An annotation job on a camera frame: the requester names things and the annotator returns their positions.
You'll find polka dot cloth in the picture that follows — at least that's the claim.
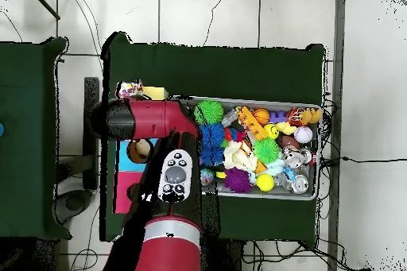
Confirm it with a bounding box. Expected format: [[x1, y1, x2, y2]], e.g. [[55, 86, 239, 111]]
[[114, 79, 145, 99]]

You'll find wooden box with three holes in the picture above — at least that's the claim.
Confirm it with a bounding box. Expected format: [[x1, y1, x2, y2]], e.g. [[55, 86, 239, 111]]
[[112, 85, 169, 215]]

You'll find shallow metal mesh bin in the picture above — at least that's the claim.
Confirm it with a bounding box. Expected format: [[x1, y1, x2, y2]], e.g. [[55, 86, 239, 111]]
[[179, 95, 323, 201]]

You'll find blue spiky rubber ball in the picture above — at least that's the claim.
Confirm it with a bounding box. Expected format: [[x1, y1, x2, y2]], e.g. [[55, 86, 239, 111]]
[[199, 123, 226, 149]]

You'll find green spiky rubber ball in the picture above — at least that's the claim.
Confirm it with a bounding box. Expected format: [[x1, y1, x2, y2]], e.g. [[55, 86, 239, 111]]
[[252, 137, 280, 165], [194, 99, 224, 126]]

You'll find red and blue spiky toy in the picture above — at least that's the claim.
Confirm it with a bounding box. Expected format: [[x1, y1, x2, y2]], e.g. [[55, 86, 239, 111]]
[[223, 126, 247, 143]]

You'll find orange toy building brick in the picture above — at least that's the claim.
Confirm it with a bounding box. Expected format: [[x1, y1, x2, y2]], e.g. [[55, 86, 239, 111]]
[[237, 106, 269, 141]]

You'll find purple spiky ball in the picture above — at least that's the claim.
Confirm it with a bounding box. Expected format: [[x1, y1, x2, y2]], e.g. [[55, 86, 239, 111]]
[[223, 166, 254, 194]]

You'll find dark green table cloth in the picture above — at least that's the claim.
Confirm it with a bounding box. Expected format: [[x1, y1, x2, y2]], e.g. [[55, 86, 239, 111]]
[[99, 31, 327, 248], [0, 37, 72, 242]]

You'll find yellow smiley face ball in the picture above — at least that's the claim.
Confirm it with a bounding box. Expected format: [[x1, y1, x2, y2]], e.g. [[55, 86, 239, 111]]
[[263, 123, 280, 141]]

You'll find white baseball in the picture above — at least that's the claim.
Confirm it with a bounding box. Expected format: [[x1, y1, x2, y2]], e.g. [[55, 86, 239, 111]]
[[293, 125, 314, 145]]

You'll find black tripod leg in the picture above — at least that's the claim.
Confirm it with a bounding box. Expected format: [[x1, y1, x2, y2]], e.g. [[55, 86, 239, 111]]
[[26, 0, 61, 21]]

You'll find black floor cable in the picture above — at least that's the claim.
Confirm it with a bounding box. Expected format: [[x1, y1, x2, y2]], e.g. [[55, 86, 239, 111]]
[[320, 155, 407, 165]]

